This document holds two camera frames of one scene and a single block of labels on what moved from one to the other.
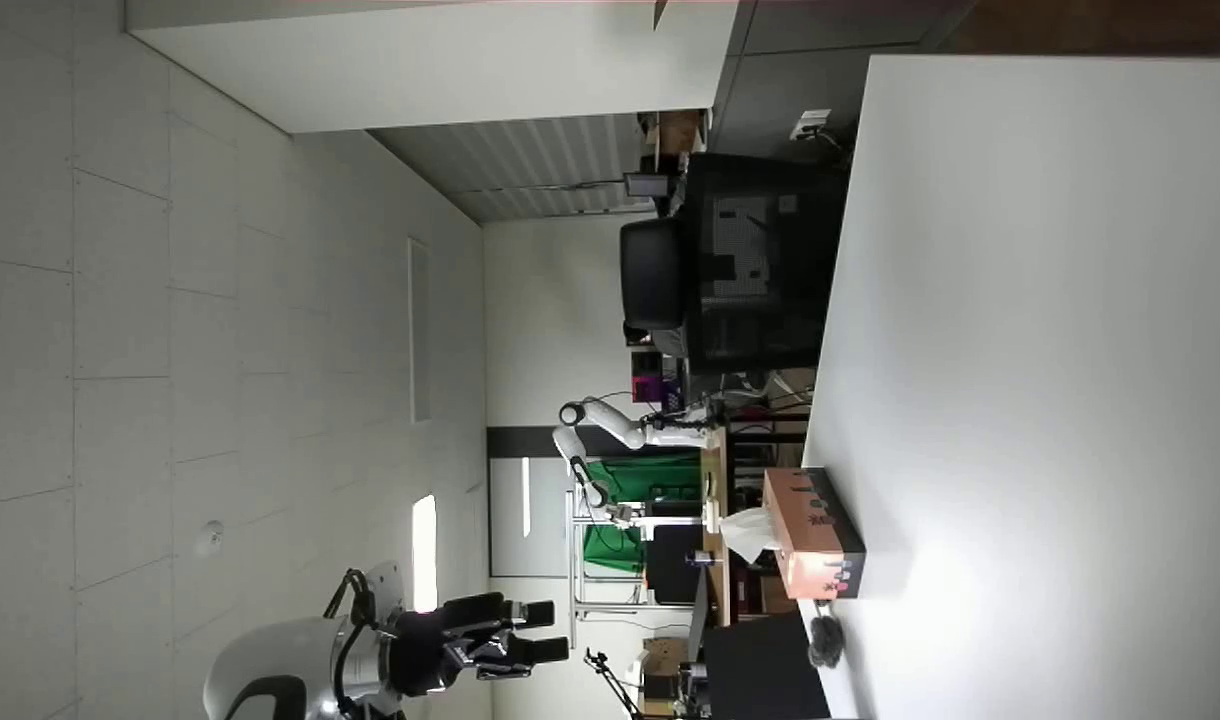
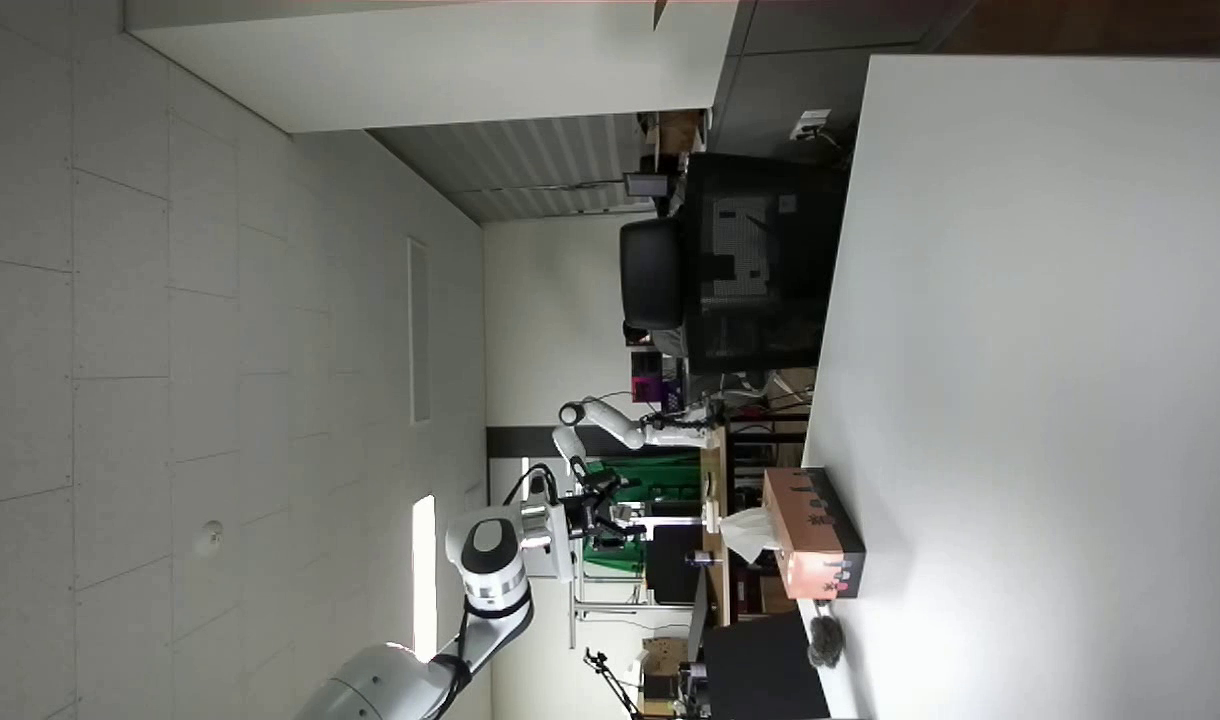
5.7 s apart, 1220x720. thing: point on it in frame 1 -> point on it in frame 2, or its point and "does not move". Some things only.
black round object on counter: [827, 640] does not move
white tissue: [751, 534] does not move
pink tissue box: [827, 555] does not move
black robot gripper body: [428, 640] -> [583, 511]
